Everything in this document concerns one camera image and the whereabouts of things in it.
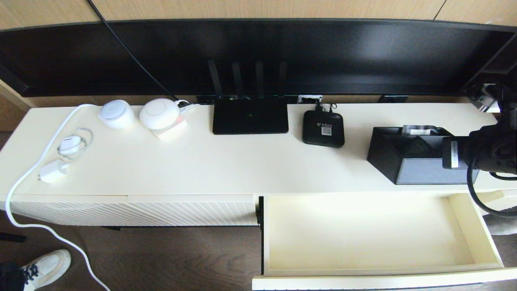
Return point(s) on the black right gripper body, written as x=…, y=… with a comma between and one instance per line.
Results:
x=462, y=152

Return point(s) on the black organizer box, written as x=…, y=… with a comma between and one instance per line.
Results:
x=424, y=171

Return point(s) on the cream drawer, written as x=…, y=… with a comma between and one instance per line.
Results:
x=363, y=234

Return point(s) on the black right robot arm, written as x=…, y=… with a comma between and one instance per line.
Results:
x=497, y=149

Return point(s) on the white ribbed cabinet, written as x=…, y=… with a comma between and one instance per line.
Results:
x=242, y=169

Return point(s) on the white black flat packet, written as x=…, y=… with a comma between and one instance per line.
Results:
x=420, y=130

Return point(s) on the grey fuzzy slipper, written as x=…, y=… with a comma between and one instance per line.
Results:
x=503, y=225

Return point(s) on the black TV foot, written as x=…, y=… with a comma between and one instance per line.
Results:
x=391, y=99

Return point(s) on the black set-top box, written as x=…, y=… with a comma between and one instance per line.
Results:
x=323, y=139

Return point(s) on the black flat television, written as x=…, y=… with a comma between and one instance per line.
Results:
x=323, y=52

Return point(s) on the black router with antennas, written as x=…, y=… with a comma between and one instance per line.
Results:
x=250, y=117

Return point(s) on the white plug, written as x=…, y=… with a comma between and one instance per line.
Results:
x=188, y=107

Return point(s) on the cream ribbed cabinet panel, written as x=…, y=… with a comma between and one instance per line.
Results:
x=190, y=210

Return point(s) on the white cube power strip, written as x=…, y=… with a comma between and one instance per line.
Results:
x=174, y=129

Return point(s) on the large white round hub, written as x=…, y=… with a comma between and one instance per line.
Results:
x=159, y=113

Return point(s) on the small white dome speaker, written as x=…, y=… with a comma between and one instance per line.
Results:
x=117, y=114

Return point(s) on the small white oval charger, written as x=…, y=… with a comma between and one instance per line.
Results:
x=71, y=144

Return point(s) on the white charger adapter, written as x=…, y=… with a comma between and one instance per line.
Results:
x=53, y=171

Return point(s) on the white sneaker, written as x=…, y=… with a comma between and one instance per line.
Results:
x=46, y=268

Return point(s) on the dark trouser leg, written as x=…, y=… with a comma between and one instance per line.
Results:
x=8, y=279

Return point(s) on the white wall socket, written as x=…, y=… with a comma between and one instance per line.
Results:
x=309, y=99

